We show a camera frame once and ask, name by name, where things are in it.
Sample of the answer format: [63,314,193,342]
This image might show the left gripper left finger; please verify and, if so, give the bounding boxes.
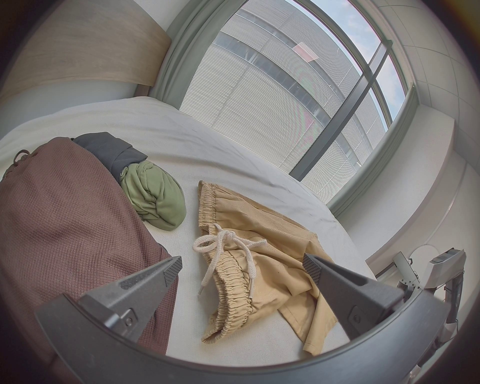
[77,256,184,342]

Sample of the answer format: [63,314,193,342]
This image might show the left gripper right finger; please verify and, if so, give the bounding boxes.
[302,253,406,342]

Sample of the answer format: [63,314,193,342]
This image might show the tan shorts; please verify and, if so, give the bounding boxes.
[193,180,339,356]

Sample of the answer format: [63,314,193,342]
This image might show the bed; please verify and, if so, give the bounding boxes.
[0,0,379,362]

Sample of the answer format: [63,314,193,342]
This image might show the brown garment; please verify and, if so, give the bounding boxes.
[0,137,180,358]

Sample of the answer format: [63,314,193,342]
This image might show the green garment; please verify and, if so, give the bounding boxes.
[119,160,187,232]

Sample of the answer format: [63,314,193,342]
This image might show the black garment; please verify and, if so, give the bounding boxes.
[71,132,148,184]

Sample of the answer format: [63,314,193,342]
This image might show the window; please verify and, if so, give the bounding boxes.
[179,0,410,206]

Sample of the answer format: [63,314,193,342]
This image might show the grey-green curtain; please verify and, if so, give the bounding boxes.
[150,0,249,110]

